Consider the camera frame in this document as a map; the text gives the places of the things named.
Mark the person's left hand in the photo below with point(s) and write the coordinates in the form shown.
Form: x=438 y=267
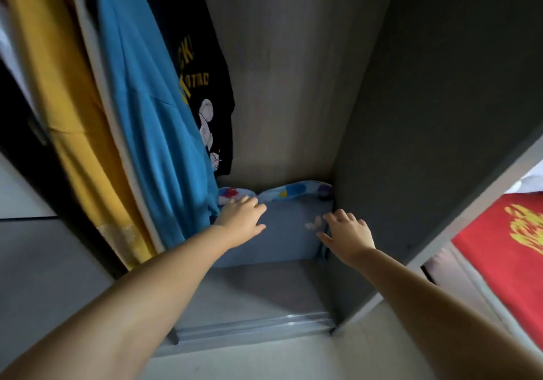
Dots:
x=242 y=222

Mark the person's right hand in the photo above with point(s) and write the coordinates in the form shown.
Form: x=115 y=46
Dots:
x=350 y=237

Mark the plain blue-grey pillow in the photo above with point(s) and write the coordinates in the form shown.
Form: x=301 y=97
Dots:
x=284 y=231

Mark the colourful patterned pillow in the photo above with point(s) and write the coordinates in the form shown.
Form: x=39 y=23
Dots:
x=292 y=191

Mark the bed with white tufted headboard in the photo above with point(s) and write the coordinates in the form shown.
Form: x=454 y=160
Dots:
x=462 y=290

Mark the grey wooden wardrobe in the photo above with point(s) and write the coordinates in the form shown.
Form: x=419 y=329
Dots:
x=424 y=116

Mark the person's left forearm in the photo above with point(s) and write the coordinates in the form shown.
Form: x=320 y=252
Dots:
x=127 y=316

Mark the person's right forearm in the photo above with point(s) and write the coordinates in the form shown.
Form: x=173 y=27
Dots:
x=424 y=307

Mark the blue hanging garment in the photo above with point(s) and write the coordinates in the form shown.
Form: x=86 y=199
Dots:
x=148 y=95

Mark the black printed t-shirt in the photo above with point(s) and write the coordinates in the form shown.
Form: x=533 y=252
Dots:
x=191 y=31

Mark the beige hanging garment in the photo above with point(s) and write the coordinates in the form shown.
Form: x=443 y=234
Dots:
x=90 y=44

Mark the yellow hanging garment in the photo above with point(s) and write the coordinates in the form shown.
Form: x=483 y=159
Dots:
x=55 y=74

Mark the white hanging garment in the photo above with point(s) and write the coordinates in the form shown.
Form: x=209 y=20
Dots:
x=10 y=53

